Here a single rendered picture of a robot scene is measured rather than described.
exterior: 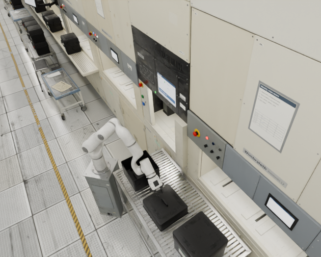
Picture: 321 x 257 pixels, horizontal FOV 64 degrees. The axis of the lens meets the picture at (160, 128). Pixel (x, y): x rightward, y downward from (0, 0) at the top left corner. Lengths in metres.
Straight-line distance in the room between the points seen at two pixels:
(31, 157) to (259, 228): 3.30
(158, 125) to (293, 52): 1.98
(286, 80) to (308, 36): 0.20
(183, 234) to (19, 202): 2.46
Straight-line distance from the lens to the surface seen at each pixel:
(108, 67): 4.12
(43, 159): 4.21
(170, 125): 2.91
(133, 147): 2.06
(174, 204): 2.29
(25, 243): 3.52
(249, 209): 2.31
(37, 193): 3.84
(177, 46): 1.86
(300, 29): 1.17
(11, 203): 3.92
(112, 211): 3.20
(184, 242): 1.98
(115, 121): 2.14
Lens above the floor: 2.83
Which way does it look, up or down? 43 degrees down
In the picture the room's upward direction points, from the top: 5 degrees counter-clockwise
